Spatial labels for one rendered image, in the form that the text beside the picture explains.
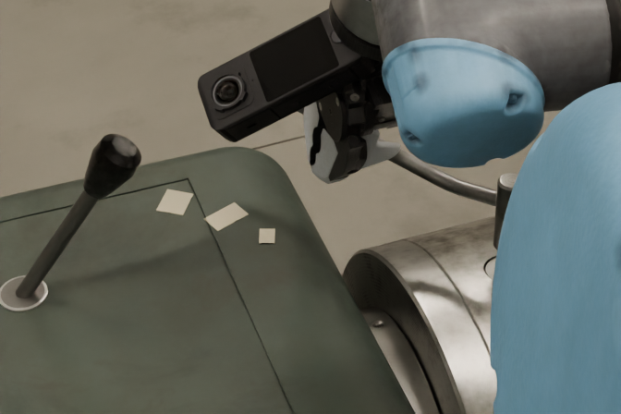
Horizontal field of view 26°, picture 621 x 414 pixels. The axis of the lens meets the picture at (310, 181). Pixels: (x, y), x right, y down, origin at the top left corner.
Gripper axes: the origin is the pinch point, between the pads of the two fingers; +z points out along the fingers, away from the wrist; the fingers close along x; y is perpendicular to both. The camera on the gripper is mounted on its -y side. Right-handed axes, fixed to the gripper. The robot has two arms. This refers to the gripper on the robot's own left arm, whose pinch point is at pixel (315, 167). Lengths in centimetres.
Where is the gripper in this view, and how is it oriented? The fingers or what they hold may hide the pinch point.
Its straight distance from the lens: 100.2
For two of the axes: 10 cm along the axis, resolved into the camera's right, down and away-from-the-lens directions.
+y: 9.4, -2.2, 2.6
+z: -1.2, 4.8, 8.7
